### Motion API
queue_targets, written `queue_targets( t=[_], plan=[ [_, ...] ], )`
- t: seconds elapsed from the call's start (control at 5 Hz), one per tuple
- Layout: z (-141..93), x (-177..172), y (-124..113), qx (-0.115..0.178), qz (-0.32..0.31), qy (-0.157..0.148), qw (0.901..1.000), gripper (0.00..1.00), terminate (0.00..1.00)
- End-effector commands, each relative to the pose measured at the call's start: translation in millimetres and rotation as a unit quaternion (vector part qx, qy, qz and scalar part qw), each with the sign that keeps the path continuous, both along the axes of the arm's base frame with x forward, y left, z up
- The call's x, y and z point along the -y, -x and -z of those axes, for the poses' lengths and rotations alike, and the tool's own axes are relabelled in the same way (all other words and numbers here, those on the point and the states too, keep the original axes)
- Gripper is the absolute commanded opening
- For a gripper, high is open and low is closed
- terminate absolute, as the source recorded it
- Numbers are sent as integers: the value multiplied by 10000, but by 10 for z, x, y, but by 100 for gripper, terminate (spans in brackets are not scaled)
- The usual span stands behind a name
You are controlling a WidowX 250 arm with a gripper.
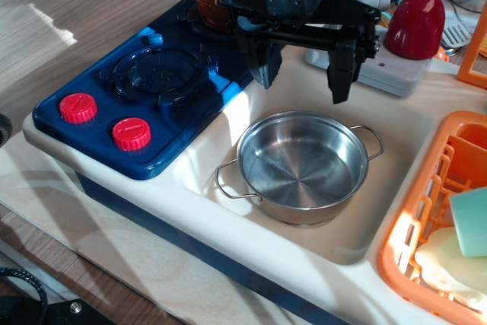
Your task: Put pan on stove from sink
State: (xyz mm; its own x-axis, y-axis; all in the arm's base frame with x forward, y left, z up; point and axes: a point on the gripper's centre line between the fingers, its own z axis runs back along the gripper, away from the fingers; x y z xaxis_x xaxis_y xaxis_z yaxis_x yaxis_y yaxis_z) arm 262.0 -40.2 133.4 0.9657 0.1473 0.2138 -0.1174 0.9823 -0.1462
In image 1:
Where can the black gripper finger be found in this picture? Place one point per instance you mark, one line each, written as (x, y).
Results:
(341, 70)
(262, 56)

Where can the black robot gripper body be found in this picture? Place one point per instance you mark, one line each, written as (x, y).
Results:
(317, 24)

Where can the stainless steel pan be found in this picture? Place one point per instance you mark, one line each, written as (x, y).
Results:
(302, 168)

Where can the blue toy stove top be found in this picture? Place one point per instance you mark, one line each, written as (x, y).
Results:
(176, 73)

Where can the red stove knob right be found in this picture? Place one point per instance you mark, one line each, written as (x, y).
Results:
(131, 134)

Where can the red stove knob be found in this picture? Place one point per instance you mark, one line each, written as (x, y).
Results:
(78, 108)
(131, 134)

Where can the red stove knob left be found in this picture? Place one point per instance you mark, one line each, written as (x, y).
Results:
(78, 108)

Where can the grey faucet base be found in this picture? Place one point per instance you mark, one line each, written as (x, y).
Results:
(391, 73)

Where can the red plastic cone piece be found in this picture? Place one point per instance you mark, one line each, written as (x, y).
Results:
(415, 29)

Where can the silver slotted spatula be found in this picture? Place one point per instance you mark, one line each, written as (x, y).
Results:
(454, 37)

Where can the orange dish rack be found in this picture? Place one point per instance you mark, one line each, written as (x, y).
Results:
(455, 162)

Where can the teal sponge block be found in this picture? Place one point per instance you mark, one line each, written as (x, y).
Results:
(469, 214)

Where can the pale yellow plastic plate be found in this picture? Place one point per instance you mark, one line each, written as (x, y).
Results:
(445, 268)

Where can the orange frame piece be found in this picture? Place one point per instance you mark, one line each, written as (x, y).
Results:
(466, 73)

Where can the black mount plate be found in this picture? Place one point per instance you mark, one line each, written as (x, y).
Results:
(74, 312)

